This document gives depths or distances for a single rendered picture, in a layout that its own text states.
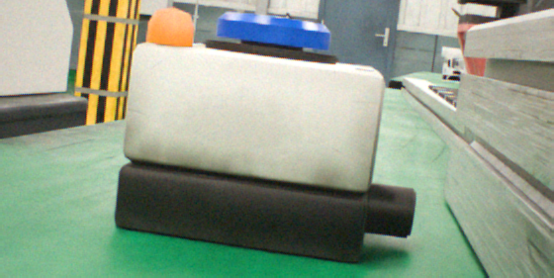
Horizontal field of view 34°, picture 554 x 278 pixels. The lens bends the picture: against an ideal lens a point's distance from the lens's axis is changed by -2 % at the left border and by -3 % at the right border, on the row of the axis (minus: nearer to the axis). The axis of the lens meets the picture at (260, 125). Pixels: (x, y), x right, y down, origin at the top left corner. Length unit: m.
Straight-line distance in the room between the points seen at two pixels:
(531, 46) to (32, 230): 0.16
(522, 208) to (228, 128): 0.09
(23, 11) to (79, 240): 0.44
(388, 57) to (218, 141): 11.11
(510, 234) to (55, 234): 0.13
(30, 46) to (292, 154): 0.46
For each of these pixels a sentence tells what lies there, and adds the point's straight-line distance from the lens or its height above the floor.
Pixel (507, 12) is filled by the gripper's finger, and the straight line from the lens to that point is 0.54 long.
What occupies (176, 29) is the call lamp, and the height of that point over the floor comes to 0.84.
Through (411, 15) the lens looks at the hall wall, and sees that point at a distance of 11.43.
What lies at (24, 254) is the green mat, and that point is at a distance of 0.26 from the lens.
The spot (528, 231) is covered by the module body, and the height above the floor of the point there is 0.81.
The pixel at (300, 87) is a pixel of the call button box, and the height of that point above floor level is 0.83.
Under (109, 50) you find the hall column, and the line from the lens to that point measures 6.75.
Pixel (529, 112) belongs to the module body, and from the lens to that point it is 0.26.
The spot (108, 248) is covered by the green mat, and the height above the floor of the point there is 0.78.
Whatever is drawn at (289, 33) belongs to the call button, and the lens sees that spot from 0.30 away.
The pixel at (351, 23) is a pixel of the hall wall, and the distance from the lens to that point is 11.46.
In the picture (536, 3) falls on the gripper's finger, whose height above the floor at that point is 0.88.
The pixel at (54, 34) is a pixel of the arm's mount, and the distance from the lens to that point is 0.76.
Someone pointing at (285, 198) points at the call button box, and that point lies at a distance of 0.29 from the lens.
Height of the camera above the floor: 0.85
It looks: 5 degrees down
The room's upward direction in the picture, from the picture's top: 7 degrees clockwise
